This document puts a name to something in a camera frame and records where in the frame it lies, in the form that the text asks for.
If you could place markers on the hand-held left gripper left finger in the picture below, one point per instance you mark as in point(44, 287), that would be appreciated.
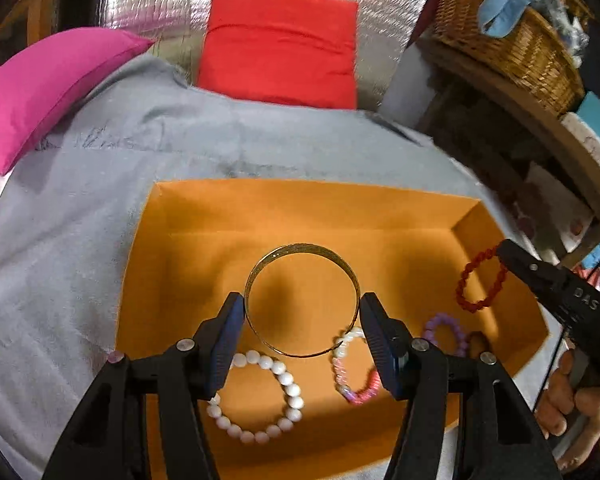
point(227, 345)

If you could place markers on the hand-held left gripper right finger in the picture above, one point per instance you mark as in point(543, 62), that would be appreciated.
point(380, 345)

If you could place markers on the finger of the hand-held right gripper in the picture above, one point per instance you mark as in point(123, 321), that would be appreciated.
point(527, 272)

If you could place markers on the gold bangle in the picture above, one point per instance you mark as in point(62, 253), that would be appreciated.
point(300, 248)

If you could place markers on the orange cardboard box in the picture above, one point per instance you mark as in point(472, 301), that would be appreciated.
point(330, 220)

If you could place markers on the person's right hand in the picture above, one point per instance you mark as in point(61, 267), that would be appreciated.
point(575, 410)

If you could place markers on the dark brown bangle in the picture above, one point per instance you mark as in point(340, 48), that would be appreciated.
point(477, 340)

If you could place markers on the wooden shelf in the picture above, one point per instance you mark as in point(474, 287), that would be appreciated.
point(545, 135)

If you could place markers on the grey blanket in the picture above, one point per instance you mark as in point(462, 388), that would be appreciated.
point(80, 210)

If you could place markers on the wicker basket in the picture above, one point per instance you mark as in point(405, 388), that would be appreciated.
point(525, 55)

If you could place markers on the blue cloth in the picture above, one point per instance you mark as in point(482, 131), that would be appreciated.
point(507, 5)

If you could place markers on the small red cushion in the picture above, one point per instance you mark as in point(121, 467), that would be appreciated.
point(280, 45)

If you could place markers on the pink cushion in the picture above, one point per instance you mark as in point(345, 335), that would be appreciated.
point(40, 90)

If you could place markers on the silver foil panel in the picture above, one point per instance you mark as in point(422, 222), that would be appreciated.
point(155, 0)

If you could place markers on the orange wooden cabinet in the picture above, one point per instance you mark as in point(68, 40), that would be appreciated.
point(35, 5)

